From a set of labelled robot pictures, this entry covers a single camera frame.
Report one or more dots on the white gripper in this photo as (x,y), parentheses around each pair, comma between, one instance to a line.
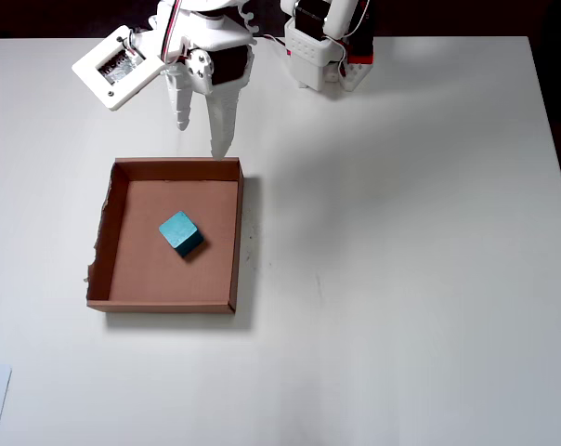
(228,66)

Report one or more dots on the blue cube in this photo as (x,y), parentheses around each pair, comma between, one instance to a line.
(178,230)

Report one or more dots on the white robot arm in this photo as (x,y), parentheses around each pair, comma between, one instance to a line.
(308,56)

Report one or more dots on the brown cardboard box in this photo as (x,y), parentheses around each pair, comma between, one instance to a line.
(136,279)

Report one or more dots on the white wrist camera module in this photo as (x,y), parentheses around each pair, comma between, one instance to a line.
(118,97)

